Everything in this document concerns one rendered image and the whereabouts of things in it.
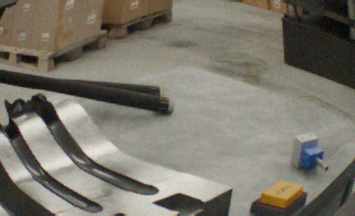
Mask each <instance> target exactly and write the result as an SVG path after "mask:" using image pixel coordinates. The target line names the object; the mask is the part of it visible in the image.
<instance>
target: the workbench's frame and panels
mask: <svg viewBox="0 0 355 216"><path fill-rule="evenodd" d="M354 182H355V160H354V161H353V162H352V163H351V164H350V165H349V166H348V167H347V168H346V169H345V170H344V171H343V173H341V174H340V175H339V177H337V179H336V180H334V181H333V182H332V184H330V185H329V186H328V188H326V189H325V190H324V191H323V192H322V193H321V194H320V195H319V196H318V197H316V199H315V200H314V201H312V202H311V203H310V204H309V205H308V206H306V208H304V209H303V210H302V211H300V213H298V214H297V215H296V216H333V215H334V214H335V213H336V212H337V211H338V210H339V209H340V207H342V205H343V204H344V203H345V202H346V201H347V200H348V198H349V197H350V196H351V193H352V189H353V186H354Z"/></svg>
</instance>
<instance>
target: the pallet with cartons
mask: <svg viewBox="0 0 355 216"><path fill-rule="evenodd" d="M103 7H104V9H103V16H102V23H101V28H102V29H106V28H108V29H110V31H109V33H108V34H107V37H106V38H109V39H112V38H114V39H122V38H124V37H126V35H127V34H128V31H127V30H138V31H142V30H146V29H150V28H153V26H152V25H151V23H152V22H160V23H170V22H172V8H173V0H104V4H103Z"/></svg>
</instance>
